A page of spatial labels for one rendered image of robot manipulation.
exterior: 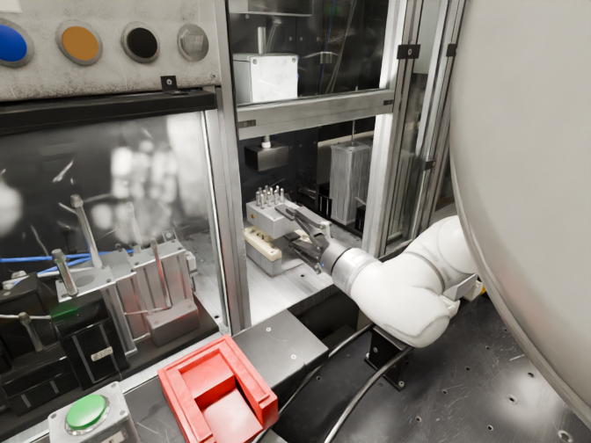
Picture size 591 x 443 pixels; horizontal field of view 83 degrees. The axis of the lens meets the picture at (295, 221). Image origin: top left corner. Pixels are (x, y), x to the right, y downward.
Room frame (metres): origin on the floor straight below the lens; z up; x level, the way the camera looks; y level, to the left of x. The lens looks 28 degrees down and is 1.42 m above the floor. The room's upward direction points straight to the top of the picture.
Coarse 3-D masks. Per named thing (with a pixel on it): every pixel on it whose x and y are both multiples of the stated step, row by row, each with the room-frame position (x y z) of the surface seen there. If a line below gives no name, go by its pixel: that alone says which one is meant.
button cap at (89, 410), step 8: (80, 400) 0.26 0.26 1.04; (88, 400) 0.26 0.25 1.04; (96, 400) 0.26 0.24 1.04; (104, 400) 0.26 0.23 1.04; (72, 408) 0.25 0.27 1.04; (80, 408) 0.25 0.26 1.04; (88, 408) 0.25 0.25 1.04; (96, 408) 0.25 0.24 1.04; (104, 408) 0.25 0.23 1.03; (72, 416) 0.24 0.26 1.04; (80, 416) 0.24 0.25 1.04; (88, 416) 0.24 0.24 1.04; (96, 416) 0.24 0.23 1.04; (72, 424) 0.23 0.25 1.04; (80, 424) 0.23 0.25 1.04; (88, 424) 0.23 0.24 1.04
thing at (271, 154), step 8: (264, 136) 0.77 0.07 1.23; (256, 144) 0.80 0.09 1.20; (264, 144) 0.77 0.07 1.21; (272, 144) 0.80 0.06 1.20; (280, 144) 0.80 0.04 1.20; (248, 152) 0.76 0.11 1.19; (256, 152) 0.73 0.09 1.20; (264, 152) 0.74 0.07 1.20; (272, 152) 0.75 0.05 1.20; (280, 152) 0.77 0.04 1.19; (248, 160) 0.77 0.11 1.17; (256, 160) 0.74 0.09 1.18; (264, 160) 0.74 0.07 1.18; (272, 160) 0.75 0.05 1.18; (280, 160) 0.77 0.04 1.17; (256, 168) 0.74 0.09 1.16; (264, 168) 0.74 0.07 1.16
